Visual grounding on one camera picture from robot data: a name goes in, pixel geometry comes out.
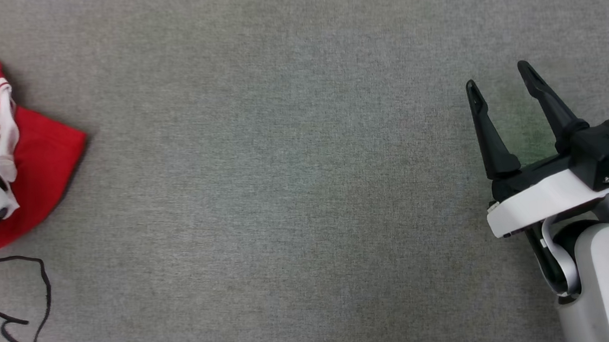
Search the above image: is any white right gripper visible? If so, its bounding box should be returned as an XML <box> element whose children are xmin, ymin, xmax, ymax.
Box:
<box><xmin>464</xmin><ymin>53</ymin><xmax>609</xmax><ymax>241</ymax></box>

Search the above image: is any red basketball jersey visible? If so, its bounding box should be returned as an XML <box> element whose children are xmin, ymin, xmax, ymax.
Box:
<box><xmin>0</xmin><ymin>41</ymin><xmax>96</xmax><ymax>251</ymax></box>

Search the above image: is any grey fabric sofa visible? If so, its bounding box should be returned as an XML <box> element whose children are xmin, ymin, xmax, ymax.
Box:
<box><xmin>0</xmin><ymin>0</ymin><xmax>609</xmax><ymax>342</ymax></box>

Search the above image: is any thin black cable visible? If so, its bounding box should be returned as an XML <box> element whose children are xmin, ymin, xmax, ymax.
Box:
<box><xmin>0</xmin><ymin>253</ymin><xmax>56</xmax><ymax>342</ymax></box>

